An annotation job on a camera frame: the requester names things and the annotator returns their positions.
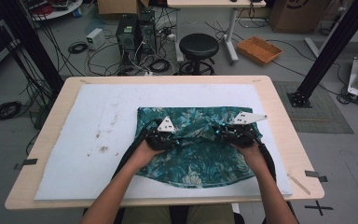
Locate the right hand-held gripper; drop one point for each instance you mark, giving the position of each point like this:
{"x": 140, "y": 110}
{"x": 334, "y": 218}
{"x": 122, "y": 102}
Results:
{"x": 242, "y": 135}

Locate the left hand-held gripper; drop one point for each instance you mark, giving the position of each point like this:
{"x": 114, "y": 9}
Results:
{"x": 160, "y": 140}

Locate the teal floral shirt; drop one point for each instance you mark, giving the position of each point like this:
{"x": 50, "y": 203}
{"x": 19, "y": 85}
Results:
{"x": 199, "y": 161}

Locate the person's left hand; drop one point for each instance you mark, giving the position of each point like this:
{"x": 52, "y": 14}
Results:
{"x": 144, "y": 155}

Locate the person's right hand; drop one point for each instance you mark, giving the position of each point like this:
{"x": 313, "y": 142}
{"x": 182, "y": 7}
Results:
{"x": 253, "y": 155}

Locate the white foam mat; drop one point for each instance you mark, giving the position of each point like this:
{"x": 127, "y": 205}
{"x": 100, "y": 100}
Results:
{"x": 105, "y": 102}

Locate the thin wooden stick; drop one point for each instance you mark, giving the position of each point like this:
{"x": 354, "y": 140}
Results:
{"x": 298, "y": 184}

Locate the grey floor mat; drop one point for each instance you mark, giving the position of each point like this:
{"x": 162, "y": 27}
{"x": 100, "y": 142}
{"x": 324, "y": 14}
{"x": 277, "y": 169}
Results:
{"x": 317, "y": 115}

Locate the grey tape strip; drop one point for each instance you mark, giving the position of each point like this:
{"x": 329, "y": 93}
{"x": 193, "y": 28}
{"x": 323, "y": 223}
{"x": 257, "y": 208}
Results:
{"x": 28, "y": 162}
{"x": 315, "y": 175}

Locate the black round stool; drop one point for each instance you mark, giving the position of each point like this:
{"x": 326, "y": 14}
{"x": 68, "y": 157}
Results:
{"x": 199, "y": 45}

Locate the black tape cross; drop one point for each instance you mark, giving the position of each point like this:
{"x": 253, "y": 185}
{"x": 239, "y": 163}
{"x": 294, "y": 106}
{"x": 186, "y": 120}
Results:
{"x": 318, "y": 207}

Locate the black computer tower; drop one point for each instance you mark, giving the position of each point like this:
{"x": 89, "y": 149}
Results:
{"x": 126, "y": 37}
{"x": 147, "y": 31}

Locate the white power supply box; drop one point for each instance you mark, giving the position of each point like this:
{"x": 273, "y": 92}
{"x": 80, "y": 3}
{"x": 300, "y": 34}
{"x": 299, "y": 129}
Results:
{"x": 95, "y": 38}

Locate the large brown cardboard box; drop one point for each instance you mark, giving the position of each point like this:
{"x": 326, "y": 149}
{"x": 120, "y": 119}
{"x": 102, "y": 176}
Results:
{"x": 301, "y": 15}

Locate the white desk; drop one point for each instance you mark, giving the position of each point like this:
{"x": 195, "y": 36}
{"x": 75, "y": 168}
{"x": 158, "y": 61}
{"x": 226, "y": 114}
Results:
{"x": 214, "y": 3}

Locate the small brown cardboard box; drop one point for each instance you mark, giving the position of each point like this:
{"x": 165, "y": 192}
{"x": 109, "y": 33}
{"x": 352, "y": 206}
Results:
{"x": 118, "y": 6}

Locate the round white table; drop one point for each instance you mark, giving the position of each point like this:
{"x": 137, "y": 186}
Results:
{"x": 65, "y": 11}

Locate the black metal frame post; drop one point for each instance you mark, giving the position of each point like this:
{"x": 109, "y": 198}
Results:
{"x": 31, "y": 43}
{"x": 332, "y": 46}

